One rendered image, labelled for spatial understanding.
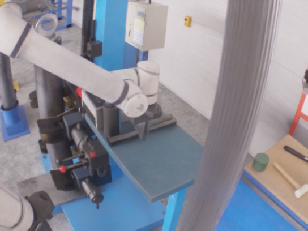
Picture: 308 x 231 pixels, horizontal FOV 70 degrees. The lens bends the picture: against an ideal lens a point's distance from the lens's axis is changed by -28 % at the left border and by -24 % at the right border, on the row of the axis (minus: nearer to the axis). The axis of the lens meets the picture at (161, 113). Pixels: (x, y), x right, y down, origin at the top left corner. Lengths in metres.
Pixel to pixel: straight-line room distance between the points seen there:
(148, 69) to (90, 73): 0.30
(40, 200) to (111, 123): 0.90
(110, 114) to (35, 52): 0.71
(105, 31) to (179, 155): 0.88
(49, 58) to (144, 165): 0.74
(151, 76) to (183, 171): 0.46
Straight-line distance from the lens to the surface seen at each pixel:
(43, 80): 1.71
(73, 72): 0.81
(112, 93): 0.88
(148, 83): 1.09
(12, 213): 0.51
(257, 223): 1.73
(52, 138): 1.69
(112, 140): 1.37
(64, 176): 1.99
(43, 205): 0.57
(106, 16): 1.71
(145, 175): 1.25
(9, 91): 3.16
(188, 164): 1.33
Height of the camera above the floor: 1.96
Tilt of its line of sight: 34 degrees down
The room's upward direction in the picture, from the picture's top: 6 degrees clockwise
